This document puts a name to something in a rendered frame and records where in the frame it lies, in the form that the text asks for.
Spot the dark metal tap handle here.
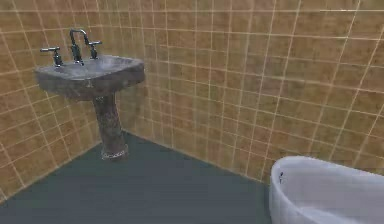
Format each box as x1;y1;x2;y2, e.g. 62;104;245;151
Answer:
87;40;103;61
39;46;64;67

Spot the dark metal faucet spout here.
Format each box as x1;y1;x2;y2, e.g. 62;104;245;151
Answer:
68;28;91;66

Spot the grey stone pedestal sink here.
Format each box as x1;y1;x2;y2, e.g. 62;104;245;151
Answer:
34;54;146;161

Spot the white bathtub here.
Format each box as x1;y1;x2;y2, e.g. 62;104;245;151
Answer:
268;155;384;224

